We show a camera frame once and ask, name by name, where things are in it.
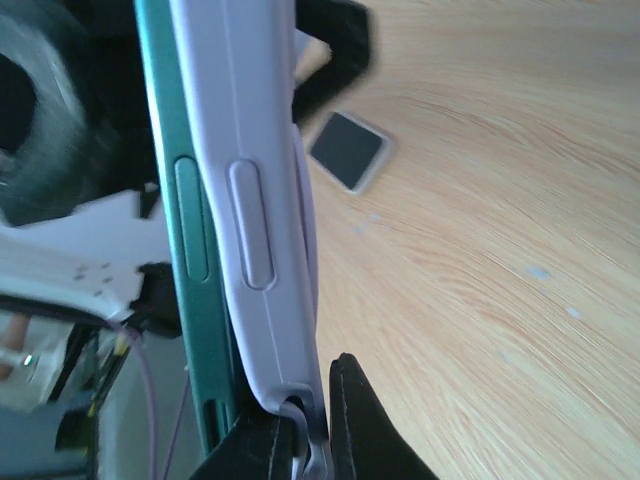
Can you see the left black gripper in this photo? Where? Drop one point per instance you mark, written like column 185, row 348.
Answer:
column 113, row 36

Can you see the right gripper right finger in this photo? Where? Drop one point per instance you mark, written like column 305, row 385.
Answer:
column 365, row 444

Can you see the lilac phone case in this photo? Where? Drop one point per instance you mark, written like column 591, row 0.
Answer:
column 237, row 61

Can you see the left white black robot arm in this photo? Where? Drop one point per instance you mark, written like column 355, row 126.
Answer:
column 64, row 156

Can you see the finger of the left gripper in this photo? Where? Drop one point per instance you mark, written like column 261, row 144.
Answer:
column 344, row 27

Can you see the black phone green edge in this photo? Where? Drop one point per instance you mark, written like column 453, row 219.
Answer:
column 192, row 239

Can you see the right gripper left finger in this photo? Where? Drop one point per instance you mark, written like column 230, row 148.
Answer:
column 260, row 446

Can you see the phone in white case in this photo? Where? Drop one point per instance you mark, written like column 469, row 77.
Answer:
column 352, row 151

